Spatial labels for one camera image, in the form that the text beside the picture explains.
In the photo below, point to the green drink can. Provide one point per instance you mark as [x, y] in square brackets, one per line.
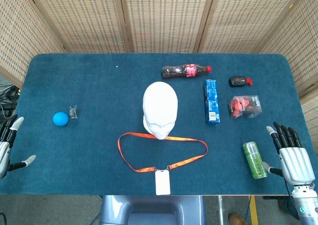
[254, 160]

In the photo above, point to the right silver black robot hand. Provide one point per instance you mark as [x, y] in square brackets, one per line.
[295, 163]

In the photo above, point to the blue carpet table cover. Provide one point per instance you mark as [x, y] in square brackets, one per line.
[99, 148]

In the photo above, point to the blue cookie box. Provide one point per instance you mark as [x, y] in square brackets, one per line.
[212, 100]

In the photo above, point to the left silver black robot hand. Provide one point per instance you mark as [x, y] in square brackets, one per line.
[5, 150]

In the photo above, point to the cola bottle red label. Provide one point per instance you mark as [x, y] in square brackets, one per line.
[179, 71]

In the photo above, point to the woven bamboo folding screen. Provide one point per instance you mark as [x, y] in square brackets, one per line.
[161, 19]

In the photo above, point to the clear box red parts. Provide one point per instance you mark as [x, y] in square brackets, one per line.
[244, 107]

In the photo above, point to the small black red device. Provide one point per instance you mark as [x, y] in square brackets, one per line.
[237, 81]

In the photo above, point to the white mannequin head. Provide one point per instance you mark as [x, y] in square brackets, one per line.
[160, 103]

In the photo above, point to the metal table leg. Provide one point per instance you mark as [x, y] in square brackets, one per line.
[220, 210]

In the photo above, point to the brown shoe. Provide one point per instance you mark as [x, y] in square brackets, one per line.
[237, 220]

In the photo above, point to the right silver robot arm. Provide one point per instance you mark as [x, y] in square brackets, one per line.
[305, 205]

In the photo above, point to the blue ball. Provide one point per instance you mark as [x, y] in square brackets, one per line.
[60, 119]

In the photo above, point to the blue-grey robot torso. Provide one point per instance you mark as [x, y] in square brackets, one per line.
[151, 210]

